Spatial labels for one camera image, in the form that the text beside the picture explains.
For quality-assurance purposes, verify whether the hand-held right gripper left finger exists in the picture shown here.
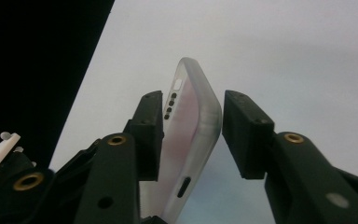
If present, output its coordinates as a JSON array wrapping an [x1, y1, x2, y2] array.
[[123, 91, 165, 182]]

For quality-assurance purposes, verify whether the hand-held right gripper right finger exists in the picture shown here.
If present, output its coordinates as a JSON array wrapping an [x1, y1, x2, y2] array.
[[222, 90, 276, 180]]

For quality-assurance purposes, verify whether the translucent iridescent phone case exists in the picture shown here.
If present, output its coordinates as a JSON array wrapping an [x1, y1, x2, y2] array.
[[139, 57, 223, 224]]

